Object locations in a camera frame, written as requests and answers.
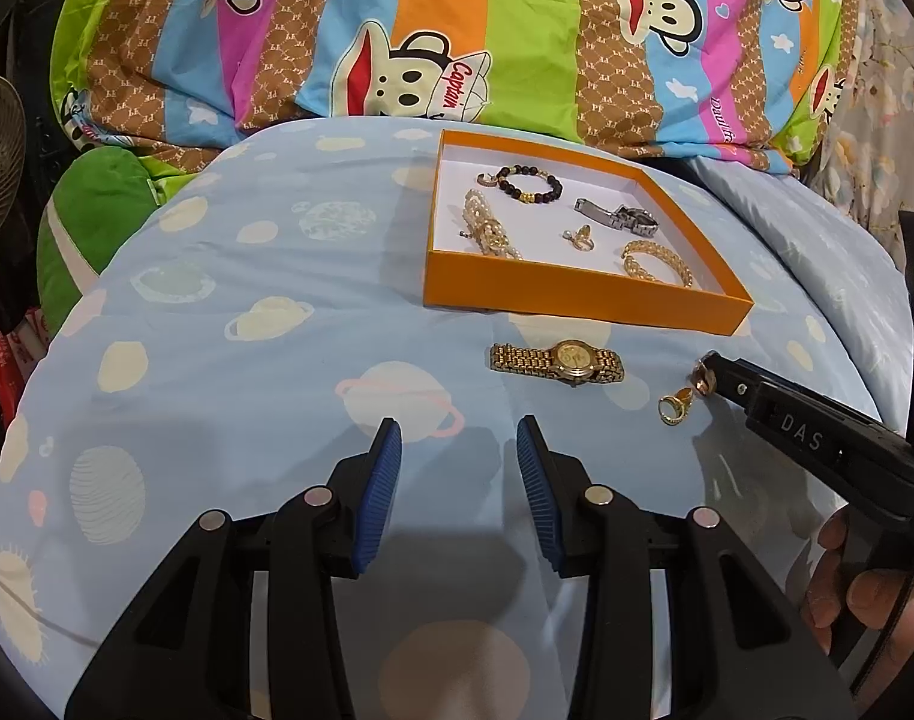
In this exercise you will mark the pale blue duvet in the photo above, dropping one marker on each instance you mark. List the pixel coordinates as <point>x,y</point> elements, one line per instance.
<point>842,267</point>

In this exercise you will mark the green plush pillow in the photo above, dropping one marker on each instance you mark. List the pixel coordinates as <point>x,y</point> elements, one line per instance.
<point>103,198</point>

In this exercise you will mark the gold wristwatch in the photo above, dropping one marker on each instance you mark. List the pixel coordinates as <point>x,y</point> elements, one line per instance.
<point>569,361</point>

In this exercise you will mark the grey floral pillow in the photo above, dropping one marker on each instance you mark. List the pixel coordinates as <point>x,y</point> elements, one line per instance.
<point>865,166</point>

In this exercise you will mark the silver wristwatch dark dial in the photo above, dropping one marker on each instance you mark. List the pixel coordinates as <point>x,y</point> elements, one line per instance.
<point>631,219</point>

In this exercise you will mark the orange shallow cardboard box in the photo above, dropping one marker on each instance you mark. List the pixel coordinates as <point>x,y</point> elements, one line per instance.
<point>521,247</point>

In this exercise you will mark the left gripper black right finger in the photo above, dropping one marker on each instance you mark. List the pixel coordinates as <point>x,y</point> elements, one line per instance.
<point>737,647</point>

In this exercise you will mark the right hand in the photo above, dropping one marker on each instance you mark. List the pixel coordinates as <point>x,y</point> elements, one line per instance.
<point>870,597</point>

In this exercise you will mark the gold chain bangle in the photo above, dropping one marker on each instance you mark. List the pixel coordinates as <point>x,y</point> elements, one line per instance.
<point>649,260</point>

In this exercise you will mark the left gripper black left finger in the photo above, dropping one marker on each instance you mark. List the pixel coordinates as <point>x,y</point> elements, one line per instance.
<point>243,598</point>

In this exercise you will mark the light blue planet bedsheet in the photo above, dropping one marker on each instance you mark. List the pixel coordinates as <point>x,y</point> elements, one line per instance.
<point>250,336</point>

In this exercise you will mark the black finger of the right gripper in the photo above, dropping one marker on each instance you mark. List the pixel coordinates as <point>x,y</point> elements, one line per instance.
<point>802,427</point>

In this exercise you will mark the colourful monkey print quilt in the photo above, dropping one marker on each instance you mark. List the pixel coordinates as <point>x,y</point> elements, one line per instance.
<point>177,81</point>

